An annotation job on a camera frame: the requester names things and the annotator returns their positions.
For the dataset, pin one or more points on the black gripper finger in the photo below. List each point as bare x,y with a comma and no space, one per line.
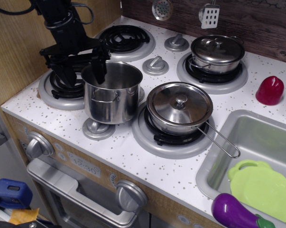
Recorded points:
99,69
65,71

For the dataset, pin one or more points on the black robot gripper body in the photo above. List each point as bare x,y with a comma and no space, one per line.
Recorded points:
73,47

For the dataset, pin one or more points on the tall stainless steel pot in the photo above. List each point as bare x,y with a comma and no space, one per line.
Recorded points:
115,100

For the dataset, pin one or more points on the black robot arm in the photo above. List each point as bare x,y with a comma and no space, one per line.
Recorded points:
59,10

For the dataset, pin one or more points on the front left stove burner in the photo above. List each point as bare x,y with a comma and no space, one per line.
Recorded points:
56,94

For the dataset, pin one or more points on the stove burner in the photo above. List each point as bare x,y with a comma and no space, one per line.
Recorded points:
56,94
215,84
127,43
168,146

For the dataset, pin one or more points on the back left stove burner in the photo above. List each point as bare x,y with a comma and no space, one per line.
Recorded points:
127,43

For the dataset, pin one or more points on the grey centre stove knob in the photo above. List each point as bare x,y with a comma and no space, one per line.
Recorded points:
141,94

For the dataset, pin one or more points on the grey stove knob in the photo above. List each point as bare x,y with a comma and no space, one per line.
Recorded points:
94,130
155,66
141,94
176,43

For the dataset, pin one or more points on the grey middle stove knob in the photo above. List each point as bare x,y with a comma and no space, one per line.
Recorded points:
155,66

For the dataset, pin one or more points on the grey front stove knob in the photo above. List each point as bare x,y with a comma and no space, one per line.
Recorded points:
94,130

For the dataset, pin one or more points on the grey back stove knob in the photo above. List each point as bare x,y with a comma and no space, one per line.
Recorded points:
176,43

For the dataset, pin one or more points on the front right stove burner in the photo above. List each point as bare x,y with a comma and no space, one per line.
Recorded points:
168,146

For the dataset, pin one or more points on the steel pot lid with knob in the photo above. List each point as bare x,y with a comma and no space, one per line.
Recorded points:
217,49

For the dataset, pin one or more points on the back right stove burner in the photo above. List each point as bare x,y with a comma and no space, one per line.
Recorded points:
215,84

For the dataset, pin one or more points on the left grey oven dial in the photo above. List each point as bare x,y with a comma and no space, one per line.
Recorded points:
38,146

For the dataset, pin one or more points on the grey oven dial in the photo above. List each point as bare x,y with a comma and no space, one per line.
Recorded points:
130,197
38,146

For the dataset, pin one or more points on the steel saucepan lid with knob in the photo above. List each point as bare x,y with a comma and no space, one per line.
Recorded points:
178,93

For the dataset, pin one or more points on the hanging steel skimmer ladle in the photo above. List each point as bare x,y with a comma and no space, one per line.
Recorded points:
162,9

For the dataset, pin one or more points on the oven clock display panel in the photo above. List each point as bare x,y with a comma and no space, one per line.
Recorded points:
85,165

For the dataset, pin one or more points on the hanging steel slotted spatula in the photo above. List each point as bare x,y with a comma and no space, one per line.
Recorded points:
209,15

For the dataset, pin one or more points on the right grey oven dial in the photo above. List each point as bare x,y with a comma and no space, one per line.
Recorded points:
130,197

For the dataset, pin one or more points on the blue plastic clamp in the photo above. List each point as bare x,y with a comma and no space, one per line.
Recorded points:
14,194

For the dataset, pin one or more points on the yellow cloth scrap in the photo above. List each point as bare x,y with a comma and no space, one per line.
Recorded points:
20,216

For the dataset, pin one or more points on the red toy pepper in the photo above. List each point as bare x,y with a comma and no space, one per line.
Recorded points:
270,91

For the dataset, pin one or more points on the grey toy sink basin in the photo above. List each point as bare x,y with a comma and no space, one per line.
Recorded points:
254,137

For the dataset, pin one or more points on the purple toy eggplant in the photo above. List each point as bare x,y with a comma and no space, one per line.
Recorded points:
229,212

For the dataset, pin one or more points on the green toy plate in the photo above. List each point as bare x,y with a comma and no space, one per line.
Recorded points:
256,184

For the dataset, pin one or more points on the steel saucepan with long handle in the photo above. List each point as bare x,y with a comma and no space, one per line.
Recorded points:
181,120

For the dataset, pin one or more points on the grey oven door handle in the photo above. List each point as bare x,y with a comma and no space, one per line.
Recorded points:
79,202

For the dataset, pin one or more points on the steel two-handled pot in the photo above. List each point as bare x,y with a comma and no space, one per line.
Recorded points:
214,68

